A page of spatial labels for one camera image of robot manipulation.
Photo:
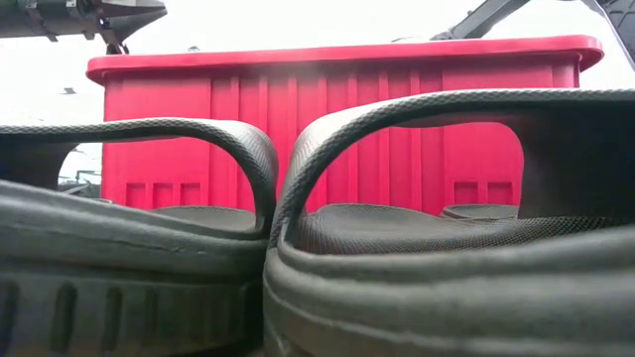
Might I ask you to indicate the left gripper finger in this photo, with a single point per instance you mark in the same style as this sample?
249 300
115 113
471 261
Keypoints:
131 25
134 5

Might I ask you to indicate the black slide sandal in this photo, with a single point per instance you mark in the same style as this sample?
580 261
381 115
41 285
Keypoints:
446 307
99 297

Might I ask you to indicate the red plastic bin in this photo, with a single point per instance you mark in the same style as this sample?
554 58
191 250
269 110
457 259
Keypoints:
248 99

